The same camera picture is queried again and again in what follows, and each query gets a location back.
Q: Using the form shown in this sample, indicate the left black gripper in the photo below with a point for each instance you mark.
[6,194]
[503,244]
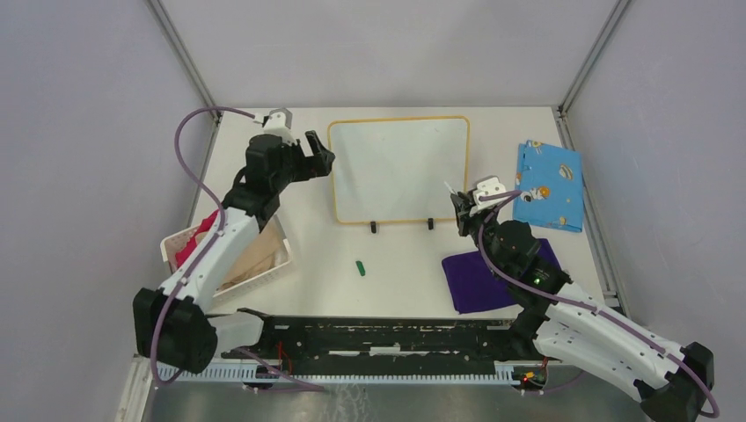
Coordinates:
[316,165]

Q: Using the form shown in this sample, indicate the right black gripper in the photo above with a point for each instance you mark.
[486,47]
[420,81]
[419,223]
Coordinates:
[464,203]

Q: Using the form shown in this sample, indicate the yellow framed whiteboard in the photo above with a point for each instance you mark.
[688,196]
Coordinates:
[391,170]

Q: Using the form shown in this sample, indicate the green marker cap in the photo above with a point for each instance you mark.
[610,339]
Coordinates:
[361,268]

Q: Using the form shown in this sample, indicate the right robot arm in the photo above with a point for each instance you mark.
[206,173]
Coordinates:
[561,321]

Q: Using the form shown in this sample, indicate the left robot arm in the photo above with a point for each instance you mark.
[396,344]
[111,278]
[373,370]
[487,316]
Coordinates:
[171,322]

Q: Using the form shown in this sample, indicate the purple cloth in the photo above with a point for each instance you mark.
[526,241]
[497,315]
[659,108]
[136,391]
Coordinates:
[479,286]

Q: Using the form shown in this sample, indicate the blue cartoon cloth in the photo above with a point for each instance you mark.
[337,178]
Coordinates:
[551,185]

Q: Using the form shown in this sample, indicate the tan cloth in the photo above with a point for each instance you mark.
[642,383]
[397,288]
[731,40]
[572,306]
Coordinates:
[259,257]

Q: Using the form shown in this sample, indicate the red cloth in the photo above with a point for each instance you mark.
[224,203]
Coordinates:
[193,241]

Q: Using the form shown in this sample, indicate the white plastic basket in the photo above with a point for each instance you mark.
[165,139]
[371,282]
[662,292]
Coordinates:
[171,244]

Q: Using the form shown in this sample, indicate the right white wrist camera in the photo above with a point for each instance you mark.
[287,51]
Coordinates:
[487,193]

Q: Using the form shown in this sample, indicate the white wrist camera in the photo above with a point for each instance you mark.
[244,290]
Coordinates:
[277,122]
[487,193]

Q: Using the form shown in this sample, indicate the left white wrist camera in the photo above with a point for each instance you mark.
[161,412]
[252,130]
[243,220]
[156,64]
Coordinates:
[277,122]

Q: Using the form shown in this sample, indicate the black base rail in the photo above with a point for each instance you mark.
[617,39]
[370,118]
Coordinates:
[329,345]

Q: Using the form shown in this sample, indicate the left aluminium frame post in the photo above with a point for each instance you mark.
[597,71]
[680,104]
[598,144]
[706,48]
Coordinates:
[179,48]

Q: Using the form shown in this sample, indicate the aluminium frame post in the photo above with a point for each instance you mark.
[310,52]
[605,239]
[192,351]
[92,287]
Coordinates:
[179,48]
[608,29]

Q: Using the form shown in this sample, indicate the right aluminium frame post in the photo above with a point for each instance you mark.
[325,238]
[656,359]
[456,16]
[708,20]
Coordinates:
[608,29]

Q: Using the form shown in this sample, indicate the white slotted cable duct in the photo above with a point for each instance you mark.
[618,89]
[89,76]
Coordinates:
[249,373]

